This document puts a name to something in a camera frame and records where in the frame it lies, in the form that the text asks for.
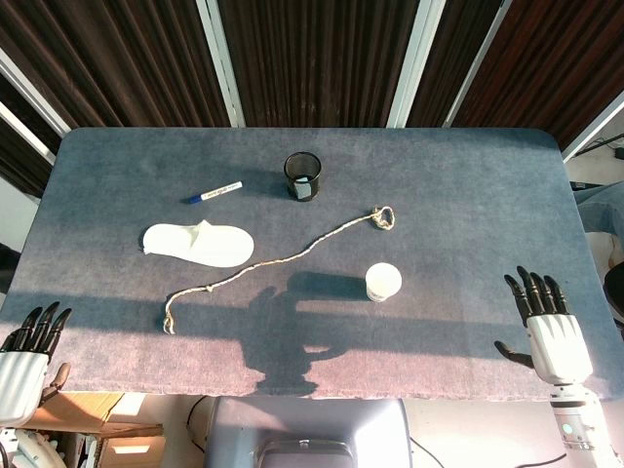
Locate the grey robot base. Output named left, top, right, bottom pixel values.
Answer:
left=203, top=395, right=412, bottom=468

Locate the blue whiteboard marker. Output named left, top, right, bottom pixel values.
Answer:
left=186, top=180, right=244, bottom=205

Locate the white disposable slipper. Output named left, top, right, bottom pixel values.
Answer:
left=141, top=218, right=255, bottom=268

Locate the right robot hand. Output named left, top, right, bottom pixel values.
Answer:
left=493, top=265, right=595, bottom=386

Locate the black mesh pen holder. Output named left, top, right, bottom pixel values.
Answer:
left=284, top=151, right=324, bottom=201

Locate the white paper cup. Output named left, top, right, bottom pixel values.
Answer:
left=365, top=261, right=404, bottom=303

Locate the black cable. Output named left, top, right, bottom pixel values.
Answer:
left=408, top=435, right=569, bottom=465
left=186, top=395, right=210, bottom=452

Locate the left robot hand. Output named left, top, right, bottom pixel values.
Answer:
left=0, top=301, right=73, bottom=427

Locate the beige twisted rope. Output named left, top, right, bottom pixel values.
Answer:
left=162, top=206, right=397, bottom=335

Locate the brown cardboard box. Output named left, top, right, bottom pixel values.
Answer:
left=19, top=390, right=165, bottom=468

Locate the blue-grey table cloth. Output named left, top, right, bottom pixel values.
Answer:
left=0, top=127, right=611, bottom=402

